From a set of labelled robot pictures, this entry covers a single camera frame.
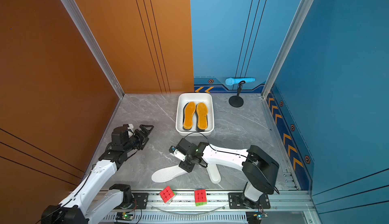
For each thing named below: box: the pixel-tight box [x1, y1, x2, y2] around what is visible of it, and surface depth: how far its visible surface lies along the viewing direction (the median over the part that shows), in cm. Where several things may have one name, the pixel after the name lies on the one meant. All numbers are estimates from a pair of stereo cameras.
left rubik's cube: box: [159, 185, 177, 205], surface depth 73 cm
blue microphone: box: [225, 77, 256, 86], surface depth 98 cm
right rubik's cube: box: [193, 189, 208, 207], surface depth 72 cm
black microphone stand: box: [228, 80, 246, 108], surface depth 117 cm
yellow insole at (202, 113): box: [196, 102, 209, 130], surface depth 104 cm
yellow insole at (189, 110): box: [183, 101, 197, 130], surface depth 105 cm
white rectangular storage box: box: [175, 92, 215, 137], surface depth 107 cm
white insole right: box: [206, 163, 222, 184], surface depth 82 cm
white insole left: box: [150, 164, 188, 183], surface depth 83 cm
